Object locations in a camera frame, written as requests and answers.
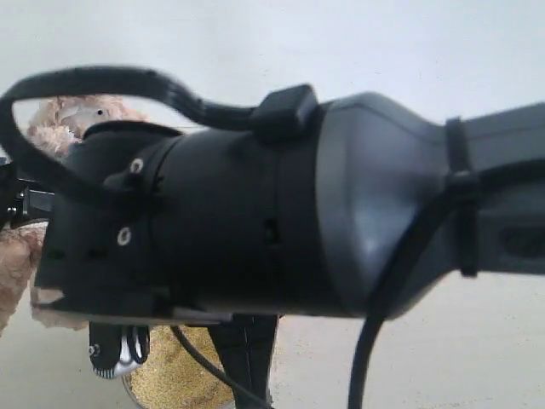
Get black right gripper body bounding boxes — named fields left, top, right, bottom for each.
left=208, top=314, right=279, bottom=408

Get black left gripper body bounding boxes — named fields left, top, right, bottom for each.
left=1, top=157, right=55, bottom=228

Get beige teddy bear striped sweater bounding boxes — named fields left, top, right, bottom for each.
left=1, top=95, right=147, bottom=331

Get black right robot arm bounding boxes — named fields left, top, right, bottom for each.
left=36, top=86, right=544, bottom=408

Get round steel bowl of millet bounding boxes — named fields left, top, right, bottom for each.
left=126, top=326, right=233, bottom=409

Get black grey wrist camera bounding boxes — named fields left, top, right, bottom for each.
left=88, top=322, right=150, bottom=379

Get black flat ribbon cable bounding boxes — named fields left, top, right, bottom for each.
left=0, top=64, right=265, bottom=210

